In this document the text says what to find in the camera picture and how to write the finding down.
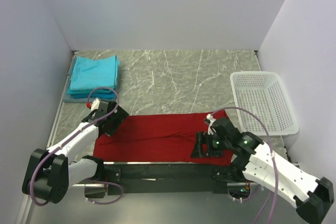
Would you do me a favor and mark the white plastic perforated basket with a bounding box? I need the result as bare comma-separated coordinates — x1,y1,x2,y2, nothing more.
230,71,299,136

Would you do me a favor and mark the teal folded t shirt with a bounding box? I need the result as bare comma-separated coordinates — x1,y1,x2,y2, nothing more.
66,89,115,99

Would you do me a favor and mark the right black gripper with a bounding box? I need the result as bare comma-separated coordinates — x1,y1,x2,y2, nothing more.
190,131,230,158

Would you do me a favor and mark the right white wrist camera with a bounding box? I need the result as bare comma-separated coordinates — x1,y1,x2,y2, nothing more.
204,114,216,135

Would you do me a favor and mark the red t shirt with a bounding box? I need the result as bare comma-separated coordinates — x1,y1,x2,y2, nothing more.
93,112,233,166

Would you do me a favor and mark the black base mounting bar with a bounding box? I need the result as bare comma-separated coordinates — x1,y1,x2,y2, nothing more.
77,162,257,199

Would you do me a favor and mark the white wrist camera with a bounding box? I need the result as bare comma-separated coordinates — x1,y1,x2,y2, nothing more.
204,114,216,135
86,98,101,111

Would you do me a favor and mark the light blue folded t shirt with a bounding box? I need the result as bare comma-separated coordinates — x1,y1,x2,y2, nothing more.
69,56,120,94

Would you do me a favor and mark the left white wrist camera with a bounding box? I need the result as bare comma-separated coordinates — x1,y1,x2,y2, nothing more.
86,98,101,111

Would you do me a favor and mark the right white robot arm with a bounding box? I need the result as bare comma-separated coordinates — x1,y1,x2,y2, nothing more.
191,114,334,223

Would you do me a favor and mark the aluminium frame rail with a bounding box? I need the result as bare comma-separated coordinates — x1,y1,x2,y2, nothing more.
26,50,305,188

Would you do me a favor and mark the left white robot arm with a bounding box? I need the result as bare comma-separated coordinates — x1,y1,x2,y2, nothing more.
22,99,129,206

